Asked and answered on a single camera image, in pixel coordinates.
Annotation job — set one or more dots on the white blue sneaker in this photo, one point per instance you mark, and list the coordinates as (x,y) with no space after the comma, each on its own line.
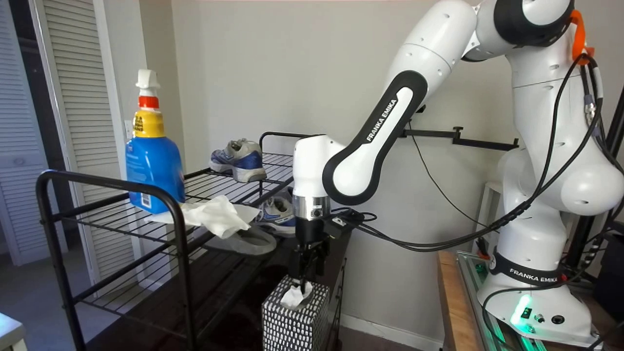
(276,213)

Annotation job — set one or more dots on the grey blue sneaker on rack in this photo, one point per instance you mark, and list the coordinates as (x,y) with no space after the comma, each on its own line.
(241,159)

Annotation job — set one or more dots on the black wall-mounted bar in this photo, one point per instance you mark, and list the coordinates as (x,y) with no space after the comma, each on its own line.
(454,137)

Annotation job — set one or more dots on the grey slipper left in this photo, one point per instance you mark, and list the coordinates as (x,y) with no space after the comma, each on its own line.
(247,242)

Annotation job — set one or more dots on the black white patterned tissue box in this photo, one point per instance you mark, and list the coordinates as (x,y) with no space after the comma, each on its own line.
(296,328)

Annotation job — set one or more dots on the black metal shoe rack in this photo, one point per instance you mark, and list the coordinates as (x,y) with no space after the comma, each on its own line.
(173,297)

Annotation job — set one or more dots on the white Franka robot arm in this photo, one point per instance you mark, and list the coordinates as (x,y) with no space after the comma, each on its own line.
(557,166)

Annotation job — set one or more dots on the white crumpled cloth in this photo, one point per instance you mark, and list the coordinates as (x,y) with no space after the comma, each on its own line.
(218,215)

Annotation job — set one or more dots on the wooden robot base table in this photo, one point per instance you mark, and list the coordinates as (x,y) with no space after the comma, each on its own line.
(454,305)

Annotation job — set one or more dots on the blue spray cleaner bottle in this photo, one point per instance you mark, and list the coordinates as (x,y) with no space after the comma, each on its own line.
(150,157)

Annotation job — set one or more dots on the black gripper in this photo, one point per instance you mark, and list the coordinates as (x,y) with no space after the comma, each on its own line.
(310,252)

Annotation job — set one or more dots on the white louvered closet door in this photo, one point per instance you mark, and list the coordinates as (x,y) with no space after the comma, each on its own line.
(52,110)

